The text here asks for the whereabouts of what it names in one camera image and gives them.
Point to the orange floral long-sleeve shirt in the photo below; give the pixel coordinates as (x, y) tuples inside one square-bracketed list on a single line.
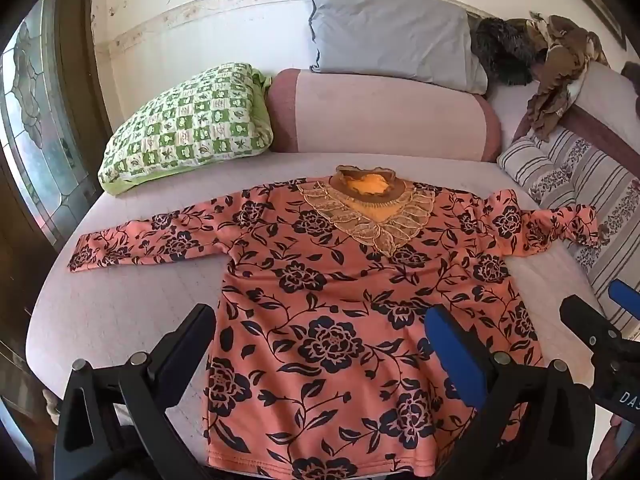
[(330, 310)]

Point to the dark fuzzy cloth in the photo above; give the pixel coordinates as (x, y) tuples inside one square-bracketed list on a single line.
[(500, 50)]

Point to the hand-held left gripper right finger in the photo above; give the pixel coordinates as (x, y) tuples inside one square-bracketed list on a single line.
[(452, 355)]

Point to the grey pillow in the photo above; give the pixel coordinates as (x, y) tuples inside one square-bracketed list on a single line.
[(390, 35)]

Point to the striped floral pillow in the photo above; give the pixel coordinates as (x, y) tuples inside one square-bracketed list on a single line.
[(537, 160), (612, 200)]

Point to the brown ruffled cloth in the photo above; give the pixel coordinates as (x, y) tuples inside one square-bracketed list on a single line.
[(560, 55)]

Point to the dark picture frame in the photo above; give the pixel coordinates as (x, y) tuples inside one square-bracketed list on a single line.
[(600, 15)]

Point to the stained glass window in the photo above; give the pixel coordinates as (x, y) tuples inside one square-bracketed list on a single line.
[(35, 125)]

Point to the green checked pillow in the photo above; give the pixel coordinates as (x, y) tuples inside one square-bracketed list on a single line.
[(185, 125)]

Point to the white maroon-banded blanket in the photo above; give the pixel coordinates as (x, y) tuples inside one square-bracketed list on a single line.
[(607, 100)]

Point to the pink bolster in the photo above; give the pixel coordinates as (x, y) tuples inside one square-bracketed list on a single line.
[(380, 115)]

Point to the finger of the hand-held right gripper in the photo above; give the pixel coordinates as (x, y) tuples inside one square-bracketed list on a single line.
[(586, 321), (623, 296)]

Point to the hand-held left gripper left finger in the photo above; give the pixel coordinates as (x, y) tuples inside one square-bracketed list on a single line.
[(196, 332)]

